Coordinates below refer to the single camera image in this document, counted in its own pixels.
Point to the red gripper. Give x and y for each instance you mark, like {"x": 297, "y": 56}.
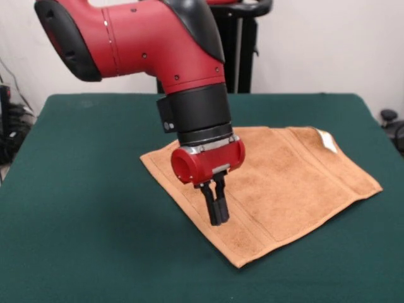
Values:
{"x": 208, "y": 165}

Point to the tan terry towel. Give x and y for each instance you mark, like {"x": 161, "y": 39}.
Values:
{"x": 284, "y": 189}

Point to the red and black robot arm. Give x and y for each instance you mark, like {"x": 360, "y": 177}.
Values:
{"x": 142, "y": 41}

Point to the dark green table cloth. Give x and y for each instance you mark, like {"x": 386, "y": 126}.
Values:
{"x": 79, "y": 221}

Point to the black electronics box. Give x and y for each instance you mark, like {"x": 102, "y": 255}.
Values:
{"x": 4, "y": 107}

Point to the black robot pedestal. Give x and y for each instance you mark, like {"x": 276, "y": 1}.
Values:
{"x": 243, "y": 47}

